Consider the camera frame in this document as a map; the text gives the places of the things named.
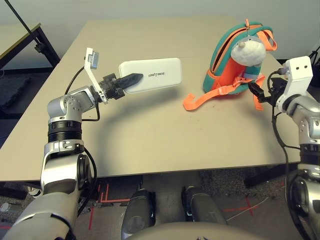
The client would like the grey robot right leg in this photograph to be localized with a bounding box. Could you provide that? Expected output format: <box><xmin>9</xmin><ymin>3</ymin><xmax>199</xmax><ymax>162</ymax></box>
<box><xmin>181</xmin><ymin>185</ymin><xmax>227</xmax><ymax>226</ymax></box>

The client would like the grey white plush keychain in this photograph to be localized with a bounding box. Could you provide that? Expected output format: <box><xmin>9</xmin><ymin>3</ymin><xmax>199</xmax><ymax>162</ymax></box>
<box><xmin>230</xmin><ymin>34</ymin><xmax>266</xmax><ymax>68</ymax></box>

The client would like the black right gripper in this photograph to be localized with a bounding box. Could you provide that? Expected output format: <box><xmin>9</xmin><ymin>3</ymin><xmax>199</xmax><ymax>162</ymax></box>
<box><xmin>247</xmin><ymin>77</ymin><xmax>286</xmax><ymax>106</ymax></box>

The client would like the grey robot torso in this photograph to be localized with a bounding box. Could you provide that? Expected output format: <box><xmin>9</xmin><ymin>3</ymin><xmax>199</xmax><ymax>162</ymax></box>
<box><xmin>124</xmin><ymin>221</ymin><xmax>248</xmax><ymax>240</ymax></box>

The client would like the white floor cable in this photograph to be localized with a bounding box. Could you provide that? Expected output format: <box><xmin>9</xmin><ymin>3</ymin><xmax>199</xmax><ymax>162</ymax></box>
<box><xmin>226</xmin><ymin>197</ymin><xmax>270</xmax><ymax>222</ymax></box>

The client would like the white Unitree box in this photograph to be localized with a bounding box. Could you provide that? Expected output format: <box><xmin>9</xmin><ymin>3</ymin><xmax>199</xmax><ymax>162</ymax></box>
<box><xmin>118</xmin><ymin>57</ymin><xmax>183</xmax><ymax>95</ymax></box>

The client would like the white caster wheel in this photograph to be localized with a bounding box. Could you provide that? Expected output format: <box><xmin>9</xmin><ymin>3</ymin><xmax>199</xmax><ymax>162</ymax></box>
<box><xmin>28</xmin><ymin>187</ymin><xmax>42</xmax><ymax>198</ymax></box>

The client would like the black foam floor mat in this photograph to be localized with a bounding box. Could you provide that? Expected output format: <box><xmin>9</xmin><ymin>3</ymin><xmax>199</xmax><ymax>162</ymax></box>
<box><xmin>0</xmin><ymin>76</ymin><xmax>32</xmax><ymax>115</ymax></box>

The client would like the black framed side table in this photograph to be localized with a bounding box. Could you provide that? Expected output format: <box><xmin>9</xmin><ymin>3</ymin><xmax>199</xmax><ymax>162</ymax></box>
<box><xmin>0</xmin><ymin>22</ymin><xmax>61</xmax><ymax>76</ymax></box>

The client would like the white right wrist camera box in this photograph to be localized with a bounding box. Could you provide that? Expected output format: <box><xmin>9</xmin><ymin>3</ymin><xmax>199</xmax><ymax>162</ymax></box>
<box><xmin>276</xmin><ymin>56</ymin><xmax>315</xmax><ymax>114</ymax></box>

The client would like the grey robot left leg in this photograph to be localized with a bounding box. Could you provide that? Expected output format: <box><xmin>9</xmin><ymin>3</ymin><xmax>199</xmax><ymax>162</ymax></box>
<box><xmin>121</xmin><ymin>188</ymin><xmax>157</xmax><ymax>240</ymax></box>

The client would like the grey robot leg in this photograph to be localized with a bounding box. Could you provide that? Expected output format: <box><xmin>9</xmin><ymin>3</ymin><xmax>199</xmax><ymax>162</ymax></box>
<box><xmin>181</xmin><ymin>185</ymin><xmax>227</xmax><ymax>226</ymax></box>
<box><xmin>121</xmin><ymin>188</ymin><xmax>157</xmax><ymax>240</ymax></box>

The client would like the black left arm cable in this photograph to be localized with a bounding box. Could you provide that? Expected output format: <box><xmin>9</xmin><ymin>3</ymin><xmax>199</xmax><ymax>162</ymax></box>
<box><xmin>64</xmin><ymin>66</ymin><xmax>101</xmax><ymax>217</ymax></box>

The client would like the thin black pole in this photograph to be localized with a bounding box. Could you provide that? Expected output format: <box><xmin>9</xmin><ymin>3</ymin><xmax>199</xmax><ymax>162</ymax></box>
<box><xmin>7</xmin><ymin>0</ymin><xmax>43</xmax><ymax>48</ymax></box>

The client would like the black table base foot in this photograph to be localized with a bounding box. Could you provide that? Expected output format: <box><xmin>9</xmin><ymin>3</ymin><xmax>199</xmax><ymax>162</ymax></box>
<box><xmin>243</xmin><ymin>169</ymin><xmax>288</xmax><ymax>190</ymax></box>
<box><xmin>0</xmin><ymin>183</ymin><xmax>28</xmax><ymax>201</ymax></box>

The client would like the teal orange backpack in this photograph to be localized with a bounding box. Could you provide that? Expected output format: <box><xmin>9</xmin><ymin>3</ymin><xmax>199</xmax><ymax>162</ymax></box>
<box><xmin>182</xmin><ymin>18</ymin><xmax>278</xmax><ymax>112</ymax></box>

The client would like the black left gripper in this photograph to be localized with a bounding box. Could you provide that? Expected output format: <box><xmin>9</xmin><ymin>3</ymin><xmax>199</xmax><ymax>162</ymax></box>
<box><xmin>98</xmin><ymin>72</ymin><xmax>144</xmax><ymax>101</ymax></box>

